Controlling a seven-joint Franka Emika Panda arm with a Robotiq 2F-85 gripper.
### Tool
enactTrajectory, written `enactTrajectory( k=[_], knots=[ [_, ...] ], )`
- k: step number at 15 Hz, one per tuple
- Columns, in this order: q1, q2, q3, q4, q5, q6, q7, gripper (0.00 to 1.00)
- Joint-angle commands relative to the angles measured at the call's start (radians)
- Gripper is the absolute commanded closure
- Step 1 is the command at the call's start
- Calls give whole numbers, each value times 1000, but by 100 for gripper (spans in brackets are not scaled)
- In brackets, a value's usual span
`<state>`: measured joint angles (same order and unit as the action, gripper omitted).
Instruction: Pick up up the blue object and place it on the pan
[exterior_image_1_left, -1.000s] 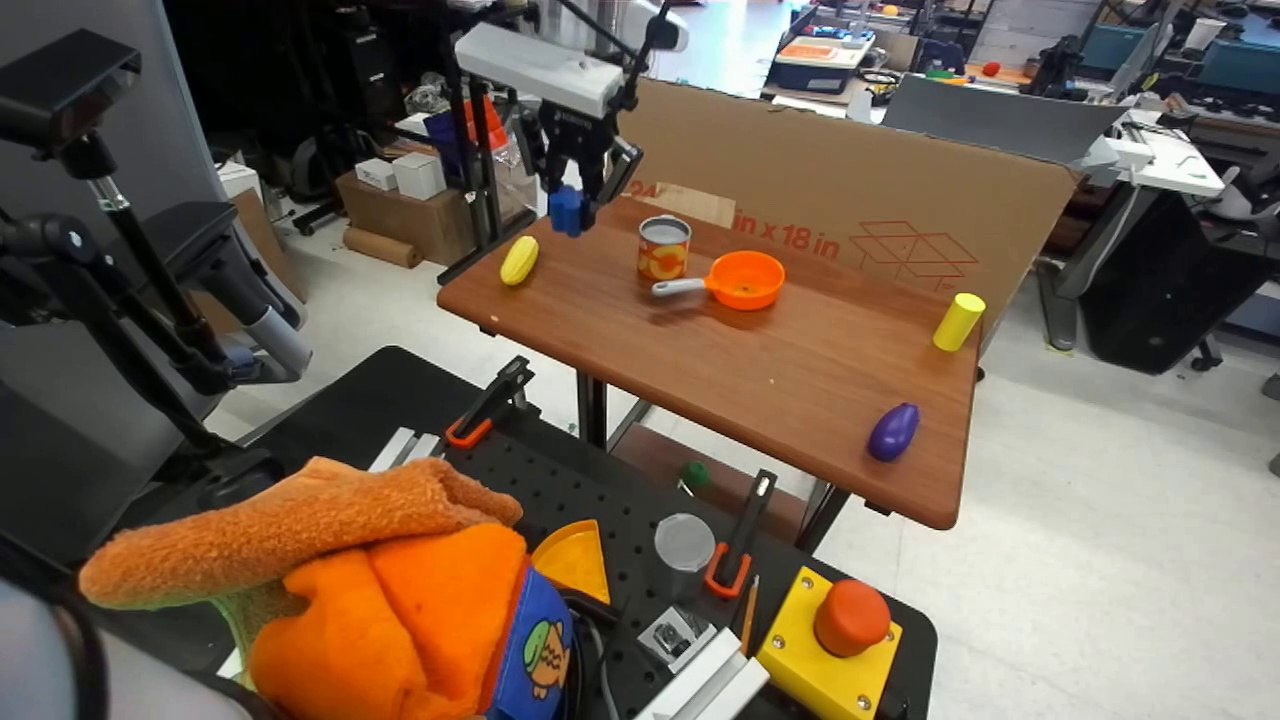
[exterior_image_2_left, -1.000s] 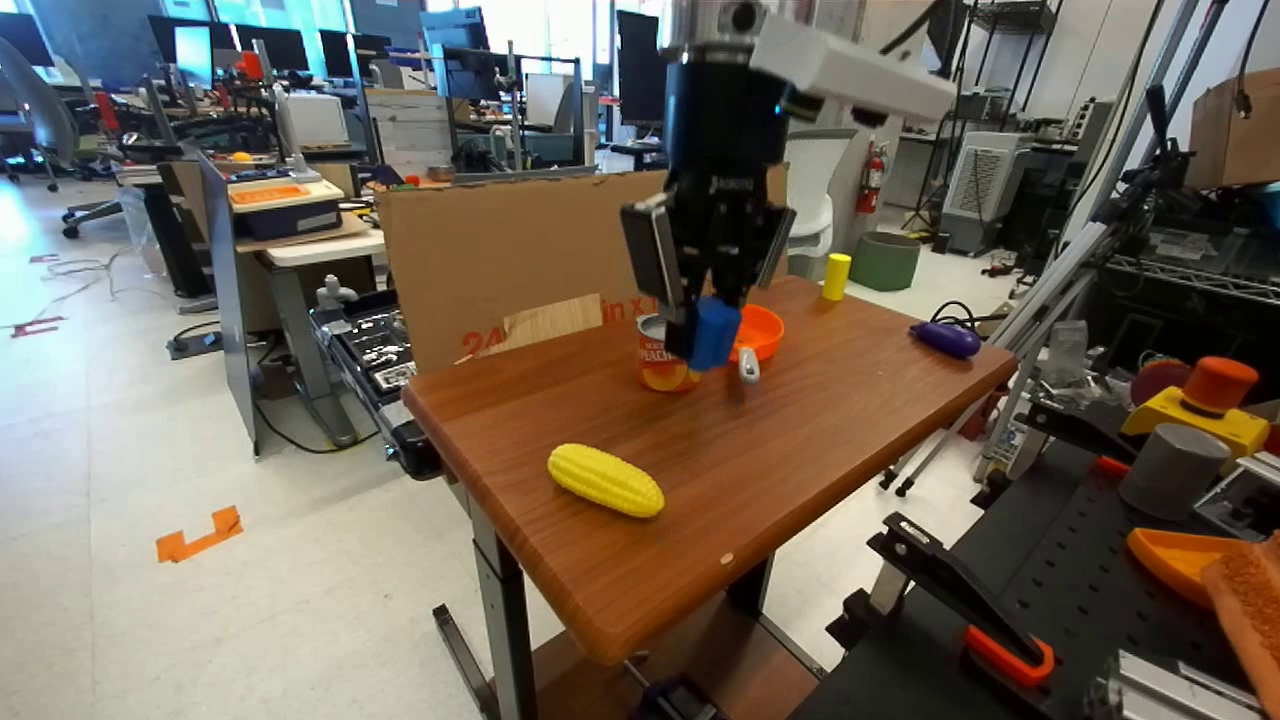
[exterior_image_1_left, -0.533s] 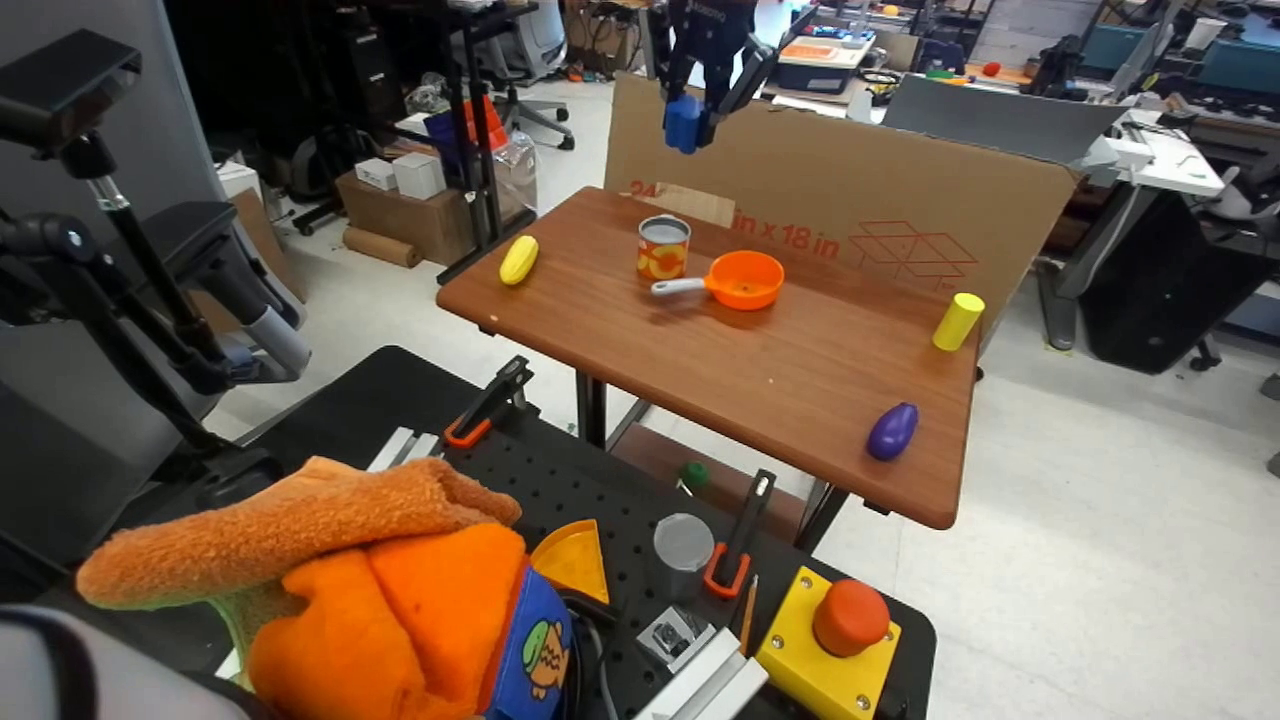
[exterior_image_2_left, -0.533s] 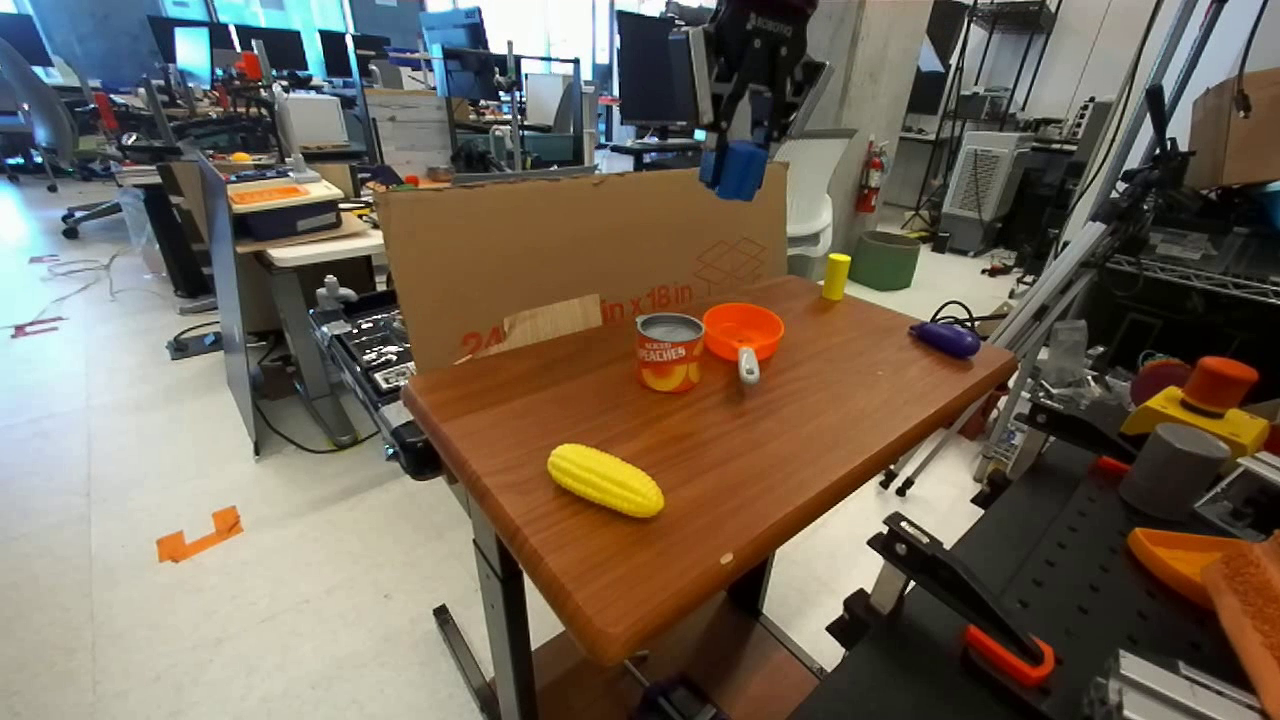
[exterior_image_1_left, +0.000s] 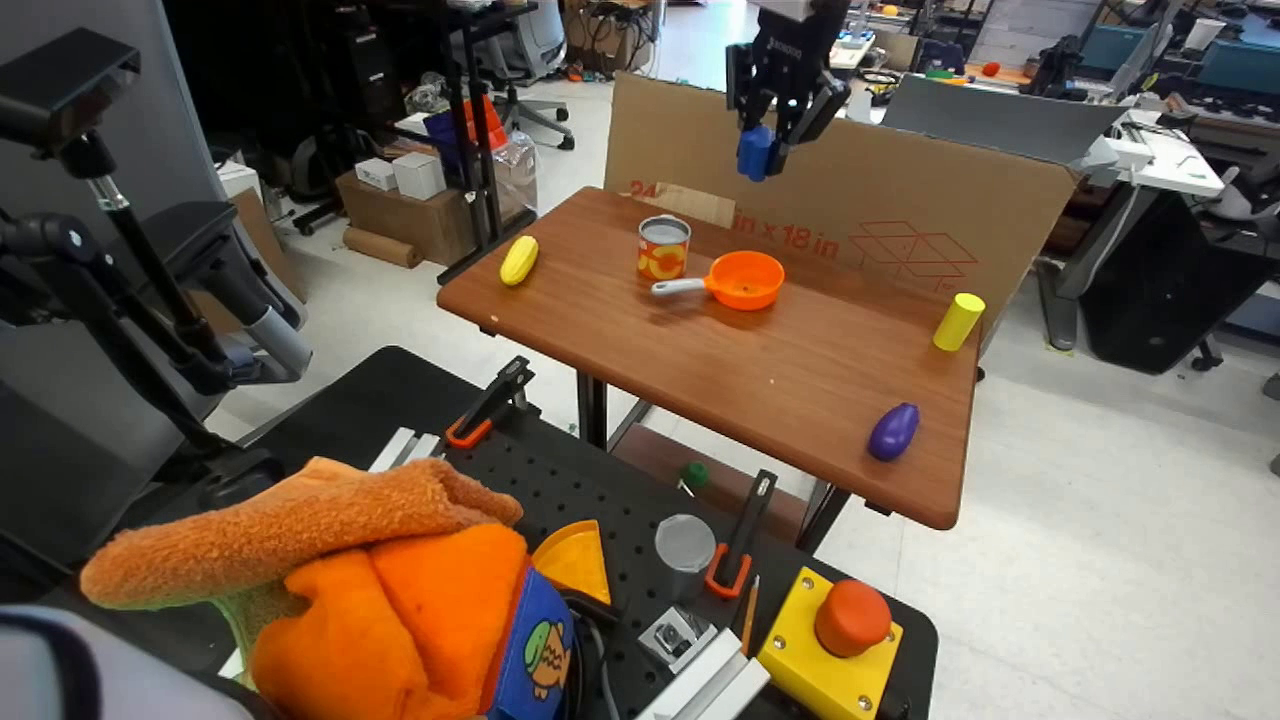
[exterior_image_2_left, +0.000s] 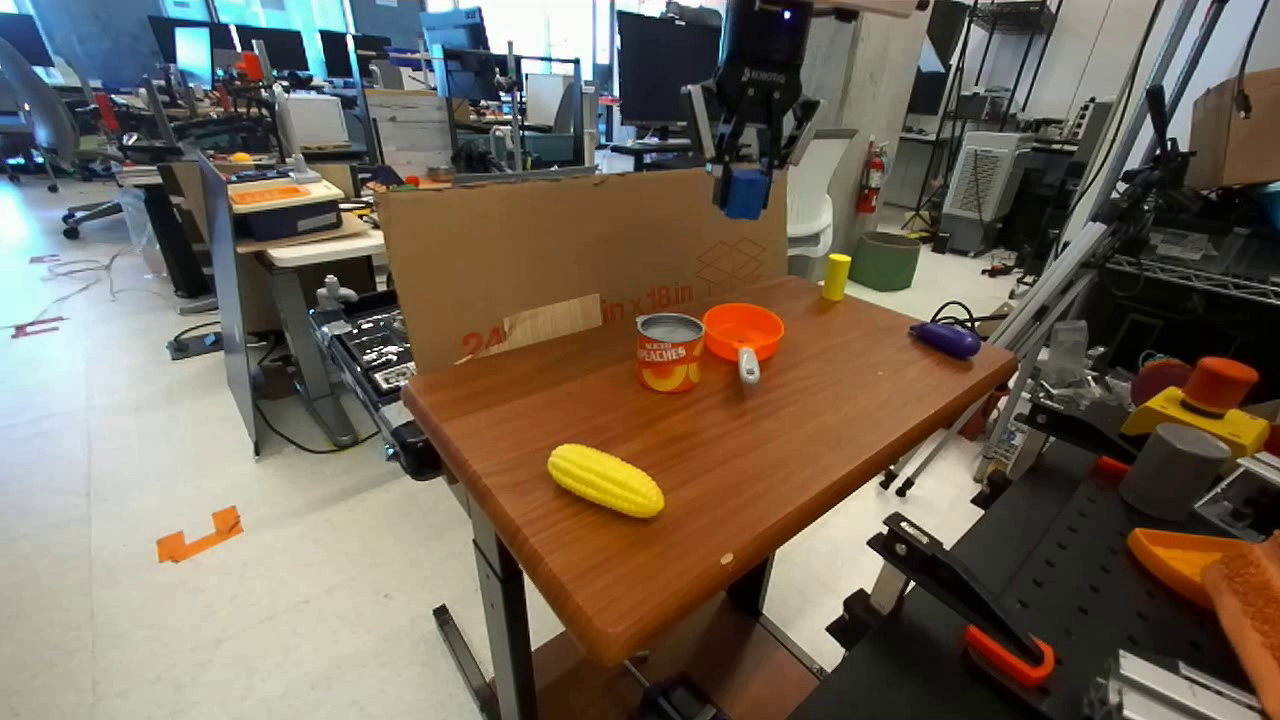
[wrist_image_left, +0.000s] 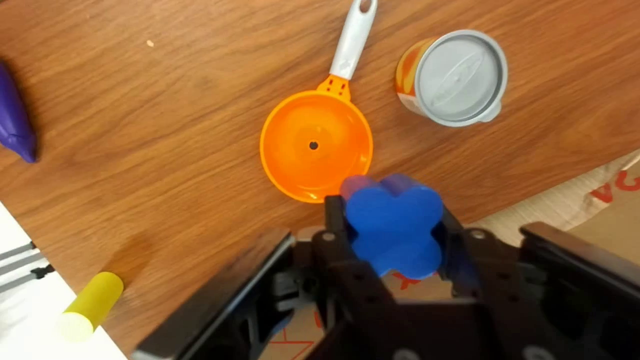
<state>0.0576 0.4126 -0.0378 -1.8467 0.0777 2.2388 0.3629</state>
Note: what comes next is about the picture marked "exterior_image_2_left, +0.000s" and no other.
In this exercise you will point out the orange floor tape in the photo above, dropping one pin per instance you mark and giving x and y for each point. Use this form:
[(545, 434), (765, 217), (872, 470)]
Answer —
[(202, 537)]

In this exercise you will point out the yellow box orange button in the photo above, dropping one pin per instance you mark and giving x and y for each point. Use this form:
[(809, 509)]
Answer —
[(1195, 414)]

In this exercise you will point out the brown cardboard board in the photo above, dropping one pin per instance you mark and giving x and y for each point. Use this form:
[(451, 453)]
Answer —
[(532, 254)]

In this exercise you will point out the black computer monitor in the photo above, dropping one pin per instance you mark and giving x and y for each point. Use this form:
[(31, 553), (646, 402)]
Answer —
[(664, 65)]

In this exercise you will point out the orange towel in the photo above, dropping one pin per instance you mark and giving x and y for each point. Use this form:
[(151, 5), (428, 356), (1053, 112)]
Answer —
[(1255, 622)]

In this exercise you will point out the orange yellow wedge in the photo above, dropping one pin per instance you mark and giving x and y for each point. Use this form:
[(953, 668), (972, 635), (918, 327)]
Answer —
[(1183, 556)]

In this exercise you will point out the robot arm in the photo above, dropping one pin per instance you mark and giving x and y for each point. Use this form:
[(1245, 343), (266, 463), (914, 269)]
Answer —
[(768, 34)]

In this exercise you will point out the purple toy eggplant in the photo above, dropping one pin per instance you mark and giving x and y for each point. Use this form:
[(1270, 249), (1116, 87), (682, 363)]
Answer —
[(944, 343)]

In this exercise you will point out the brown wooden table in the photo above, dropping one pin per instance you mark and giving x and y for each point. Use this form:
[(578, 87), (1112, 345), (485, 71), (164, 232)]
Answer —
[(744, 453)]

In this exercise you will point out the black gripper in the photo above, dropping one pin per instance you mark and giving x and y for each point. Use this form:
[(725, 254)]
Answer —
[(753, 112)]

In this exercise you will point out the green bin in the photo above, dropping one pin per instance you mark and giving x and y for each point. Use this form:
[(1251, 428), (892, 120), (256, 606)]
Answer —
[(887, 262)]

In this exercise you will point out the large cardboard box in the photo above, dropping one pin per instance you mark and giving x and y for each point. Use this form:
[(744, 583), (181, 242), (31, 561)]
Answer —
[(1233, 126)]

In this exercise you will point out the aluminium rail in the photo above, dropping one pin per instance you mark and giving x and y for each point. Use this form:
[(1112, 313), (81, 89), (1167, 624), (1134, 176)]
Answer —
[(1163, 691)]

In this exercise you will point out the tin can orange label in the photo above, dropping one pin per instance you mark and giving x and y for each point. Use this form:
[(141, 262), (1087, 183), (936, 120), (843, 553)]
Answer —
[(670, 356)]

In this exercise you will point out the orange toy pan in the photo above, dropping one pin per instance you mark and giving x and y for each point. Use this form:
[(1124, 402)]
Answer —
[(740, 327)]

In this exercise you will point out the yellow toy corn cob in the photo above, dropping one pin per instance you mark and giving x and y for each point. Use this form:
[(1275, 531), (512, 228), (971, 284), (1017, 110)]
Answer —
[(606, 482)]

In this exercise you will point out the grey round cup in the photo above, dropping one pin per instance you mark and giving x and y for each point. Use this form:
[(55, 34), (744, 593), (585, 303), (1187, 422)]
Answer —
[(1173, 474)]

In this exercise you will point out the grey desk with drawers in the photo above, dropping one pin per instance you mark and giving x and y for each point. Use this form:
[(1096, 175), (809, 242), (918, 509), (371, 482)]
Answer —
[(286, 254)]

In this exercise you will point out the yellow cylinder block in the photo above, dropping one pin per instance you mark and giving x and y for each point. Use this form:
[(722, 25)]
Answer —
[(838, 276)]

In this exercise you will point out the black perforated base table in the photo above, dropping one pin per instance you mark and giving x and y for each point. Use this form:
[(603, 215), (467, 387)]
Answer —
[(1067, 586)]

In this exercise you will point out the silver tripod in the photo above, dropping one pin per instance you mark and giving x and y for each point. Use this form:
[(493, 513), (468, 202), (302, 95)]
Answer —
[(1067, 283)]

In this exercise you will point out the red fire extinguisher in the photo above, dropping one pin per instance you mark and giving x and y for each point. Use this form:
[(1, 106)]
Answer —
[(871, 183)]

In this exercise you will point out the white chair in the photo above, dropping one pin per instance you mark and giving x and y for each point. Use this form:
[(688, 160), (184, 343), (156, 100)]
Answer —
[(809, 202)]

